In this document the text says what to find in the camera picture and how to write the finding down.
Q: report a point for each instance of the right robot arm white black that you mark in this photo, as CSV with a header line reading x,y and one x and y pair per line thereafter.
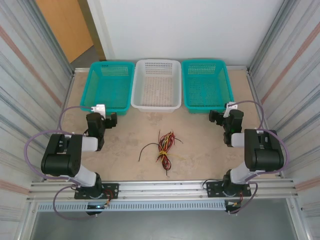
x,y
265,155

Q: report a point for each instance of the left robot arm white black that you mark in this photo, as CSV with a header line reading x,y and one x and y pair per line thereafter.
x,y
60,162

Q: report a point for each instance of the teal plastic basket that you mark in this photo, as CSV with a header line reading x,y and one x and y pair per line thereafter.
x,y
228,85
86,95

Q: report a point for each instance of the white plastic basket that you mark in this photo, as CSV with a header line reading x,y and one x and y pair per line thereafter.
x,y
155,106

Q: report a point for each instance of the red black power lead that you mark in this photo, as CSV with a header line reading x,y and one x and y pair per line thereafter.
x,y
108,193
241,197

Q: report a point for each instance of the wooden door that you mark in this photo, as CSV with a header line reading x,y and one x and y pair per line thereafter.
x,y
65,25

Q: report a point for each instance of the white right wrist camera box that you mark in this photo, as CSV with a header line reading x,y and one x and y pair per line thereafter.
x,y
228,110

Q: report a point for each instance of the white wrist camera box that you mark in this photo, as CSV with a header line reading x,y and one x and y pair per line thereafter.
x,y
98,109
228,110

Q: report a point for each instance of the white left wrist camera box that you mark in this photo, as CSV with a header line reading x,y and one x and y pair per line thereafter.
x,y
98,109

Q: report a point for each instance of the aluminium table frame bar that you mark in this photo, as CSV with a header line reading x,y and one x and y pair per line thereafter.
x,y
80,69

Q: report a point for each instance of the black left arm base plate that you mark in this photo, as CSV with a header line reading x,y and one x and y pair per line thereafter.
x,y
112,187

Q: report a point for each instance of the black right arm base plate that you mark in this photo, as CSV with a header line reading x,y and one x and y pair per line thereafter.
x,y
215,187

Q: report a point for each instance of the aluminium mounting rail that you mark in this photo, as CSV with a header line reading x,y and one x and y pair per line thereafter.
x,y
162,188

